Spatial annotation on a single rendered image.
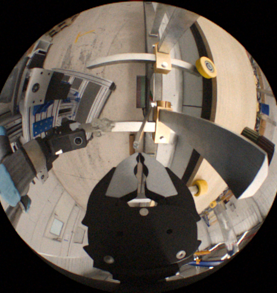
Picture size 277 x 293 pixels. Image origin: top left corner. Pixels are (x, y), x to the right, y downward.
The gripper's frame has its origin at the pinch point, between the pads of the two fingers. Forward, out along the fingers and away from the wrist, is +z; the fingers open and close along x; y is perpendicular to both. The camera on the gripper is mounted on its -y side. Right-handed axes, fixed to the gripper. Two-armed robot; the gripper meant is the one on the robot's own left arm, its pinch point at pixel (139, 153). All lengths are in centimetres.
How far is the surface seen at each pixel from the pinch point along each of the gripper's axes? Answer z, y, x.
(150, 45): 31, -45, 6
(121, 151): 101, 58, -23
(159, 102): 14.3, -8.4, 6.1
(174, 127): 2.4, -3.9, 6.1
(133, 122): 14.6, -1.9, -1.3
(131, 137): 93, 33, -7
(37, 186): 21, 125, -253
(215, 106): 11.1, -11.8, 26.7
